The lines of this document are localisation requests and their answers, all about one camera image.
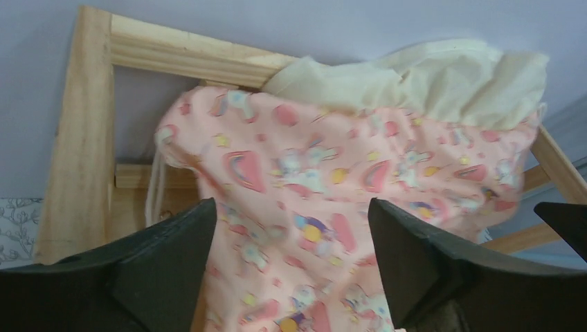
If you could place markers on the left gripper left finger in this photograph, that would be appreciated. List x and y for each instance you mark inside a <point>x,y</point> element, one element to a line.
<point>147,281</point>

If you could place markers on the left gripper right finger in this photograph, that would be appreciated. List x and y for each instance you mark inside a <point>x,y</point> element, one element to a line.
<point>436,281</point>

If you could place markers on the wooden pet bed frame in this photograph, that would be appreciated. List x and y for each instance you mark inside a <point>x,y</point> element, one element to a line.
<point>78,196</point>

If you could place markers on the pink patterned bed cushion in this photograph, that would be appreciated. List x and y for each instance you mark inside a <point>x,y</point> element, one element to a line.
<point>441,129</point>

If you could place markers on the floral table mat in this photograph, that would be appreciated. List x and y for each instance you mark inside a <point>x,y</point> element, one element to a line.
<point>19,228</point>

